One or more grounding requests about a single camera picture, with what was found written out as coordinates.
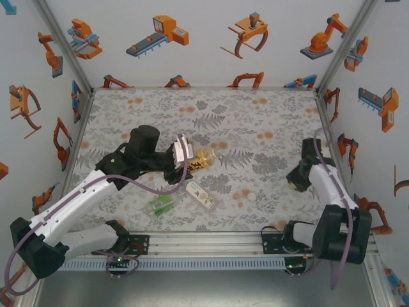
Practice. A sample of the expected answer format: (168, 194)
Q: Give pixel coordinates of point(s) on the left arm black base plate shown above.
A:
(142, 244)

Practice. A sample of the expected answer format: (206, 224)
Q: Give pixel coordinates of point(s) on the grey metal panel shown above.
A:
(204, 291)

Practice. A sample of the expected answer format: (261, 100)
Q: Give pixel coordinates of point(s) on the white bottle cap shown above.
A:
(252, 196)

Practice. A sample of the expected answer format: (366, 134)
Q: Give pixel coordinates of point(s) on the small circuit board green light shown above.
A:
(119, 260)
(292, 266)

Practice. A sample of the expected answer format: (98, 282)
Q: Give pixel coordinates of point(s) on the aluminium corner post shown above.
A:
(66, 48)
(344, 48)

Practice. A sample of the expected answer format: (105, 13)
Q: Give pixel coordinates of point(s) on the floral patterned table cover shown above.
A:
(143, 108)

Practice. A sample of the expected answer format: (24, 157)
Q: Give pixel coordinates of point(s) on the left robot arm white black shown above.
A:
(83, 204)

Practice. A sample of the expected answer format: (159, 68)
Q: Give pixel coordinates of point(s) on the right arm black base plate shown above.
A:
(270, 244)

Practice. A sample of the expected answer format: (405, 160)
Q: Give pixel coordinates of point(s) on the aluminium side rail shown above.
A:
(80, 128)
(322, 108)

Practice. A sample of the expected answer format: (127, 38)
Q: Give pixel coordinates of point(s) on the yellow tea bottle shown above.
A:
(206, 156)

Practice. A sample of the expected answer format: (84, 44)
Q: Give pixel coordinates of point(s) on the aluminium front frame rail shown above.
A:
(207, 244)

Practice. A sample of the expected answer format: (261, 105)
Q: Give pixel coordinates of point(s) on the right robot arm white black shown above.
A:
(322, 182)

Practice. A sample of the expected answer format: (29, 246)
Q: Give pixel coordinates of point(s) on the aluminium back rail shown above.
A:
(204, 88)

